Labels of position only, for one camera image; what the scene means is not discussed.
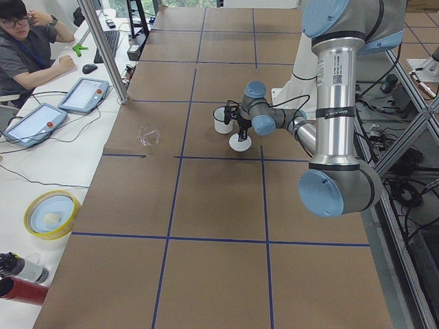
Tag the yellow rimmed bowl blue plate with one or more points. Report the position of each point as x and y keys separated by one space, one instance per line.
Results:
x=51 y=215

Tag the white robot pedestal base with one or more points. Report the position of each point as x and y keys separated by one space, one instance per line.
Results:
x=303 y=77

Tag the green plastic tool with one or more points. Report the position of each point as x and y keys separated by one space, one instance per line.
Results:
x=78 y=49

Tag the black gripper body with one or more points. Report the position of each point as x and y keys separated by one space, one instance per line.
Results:
x=242 y=125

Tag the far teach pendant tablet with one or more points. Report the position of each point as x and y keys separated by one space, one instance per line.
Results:
x=84 y=96

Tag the aluminium frame post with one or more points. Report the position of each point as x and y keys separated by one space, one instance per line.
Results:
x=104 y=49

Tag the seated person grey shirt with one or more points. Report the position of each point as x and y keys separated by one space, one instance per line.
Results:
x=26 y=38

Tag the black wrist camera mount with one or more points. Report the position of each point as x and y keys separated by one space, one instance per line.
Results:
x=230 y=113

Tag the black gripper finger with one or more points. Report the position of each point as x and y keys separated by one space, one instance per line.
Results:
x=242 y=135

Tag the black computer box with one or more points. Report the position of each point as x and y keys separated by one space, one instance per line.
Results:
x=136 y=46

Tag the white enamel mug blue rim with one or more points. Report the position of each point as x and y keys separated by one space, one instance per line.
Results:
x=219 y=121

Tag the teach pendant tablet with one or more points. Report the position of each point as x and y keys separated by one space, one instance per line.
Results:
x=84 y=96
x=36 y=126

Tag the white mug lid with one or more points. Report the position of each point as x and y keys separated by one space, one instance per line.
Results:
x=239 y=146

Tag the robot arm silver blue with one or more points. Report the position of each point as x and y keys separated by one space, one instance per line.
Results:
x=319 y=106

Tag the near teach pendant tablet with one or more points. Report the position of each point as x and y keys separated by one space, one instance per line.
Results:
x=36 y=126

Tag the black computer mouse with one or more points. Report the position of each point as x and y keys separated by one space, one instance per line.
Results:
x=89 y=68

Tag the clear water bottle black cap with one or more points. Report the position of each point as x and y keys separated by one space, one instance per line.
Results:
x=15 y=266

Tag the red bottle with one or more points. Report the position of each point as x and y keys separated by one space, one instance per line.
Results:
x=19 y=290

